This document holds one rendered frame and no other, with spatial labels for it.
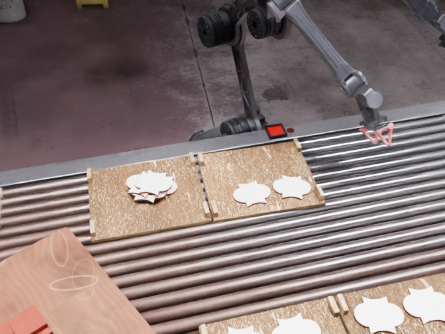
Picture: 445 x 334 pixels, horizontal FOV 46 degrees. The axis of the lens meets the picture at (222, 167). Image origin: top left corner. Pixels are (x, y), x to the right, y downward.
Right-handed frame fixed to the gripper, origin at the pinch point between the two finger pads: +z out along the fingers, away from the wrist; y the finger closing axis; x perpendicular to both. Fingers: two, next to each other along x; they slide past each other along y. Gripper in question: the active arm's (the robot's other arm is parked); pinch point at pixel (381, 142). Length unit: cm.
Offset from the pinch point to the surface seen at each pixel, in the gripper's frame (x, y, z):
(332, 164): -13.4, -19.9, 4.7
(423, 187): 10.2, -3.9, 24.3
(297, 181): -31.3, -10.7, 2.0
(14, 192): -127, -30, -38
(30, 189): -121, -30, -37
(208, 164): -57, -26, -16
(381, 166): 2.9, -16.0, 13.4
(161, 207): -80, -10, -12
